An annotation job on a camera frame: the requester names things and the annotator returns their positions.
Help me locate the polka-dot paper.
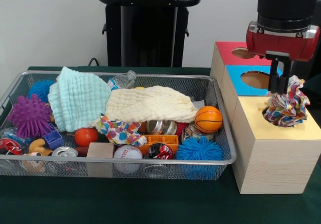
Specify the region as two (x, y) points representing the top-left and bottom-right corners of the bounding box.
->
(99, 113), (147, 146)
(265, 75), (311, 128)

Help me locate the white toy baseball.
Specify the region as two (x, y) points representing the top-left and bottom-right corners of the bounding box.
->
(113, 145), (143, 174)

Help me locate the orange toy basketball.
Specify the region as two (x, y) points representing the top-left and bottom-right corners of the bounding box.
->
(195, 105), (223, 134)

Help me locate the mint green cloth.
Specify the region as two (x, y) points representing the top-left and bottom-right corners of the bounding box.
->
(47, 66), (112, 132)

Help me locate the dark green tablecloth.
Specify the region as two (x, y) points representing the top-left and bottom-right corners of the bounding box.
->
(0, 66), (321, 224)

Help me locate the silver mesh bin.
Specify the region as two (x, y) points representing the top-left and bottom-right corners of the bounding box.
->
(0, 70), (238, 181)

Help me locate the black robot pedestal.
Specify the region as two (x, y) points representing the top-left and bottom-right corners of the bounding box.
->
(97, 0), (201, 68)

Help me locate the wooden three-hole sorting box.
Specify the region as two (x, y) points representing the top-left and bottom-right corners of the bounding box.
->
(210, 41), (321, 194)

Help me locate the cream cloth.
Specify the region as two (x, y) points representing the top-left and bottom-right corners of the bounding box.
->
(88, 85), (199, 134)

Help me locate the blue fuzzy ball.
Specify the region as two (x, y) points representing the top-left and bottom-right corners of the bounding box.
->
(175, 136), (224, 179)
(28, 80), (55, 103)

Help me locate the orange-red ball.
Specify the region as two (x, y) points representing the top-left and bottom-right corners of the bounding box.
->
(74, 127), (99, 147)

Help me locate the purple spiky ball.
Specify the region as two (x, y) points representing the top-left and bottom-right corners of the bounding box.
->
(7, 94), (53, 139)

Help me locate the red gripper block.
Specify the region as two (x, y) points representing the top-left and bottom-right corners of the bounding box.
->
(245, 28), (321, 94)

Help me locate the plain wooden block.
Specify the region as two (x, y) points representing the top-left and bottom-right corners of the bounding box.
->
(86, 142), (115, 177)

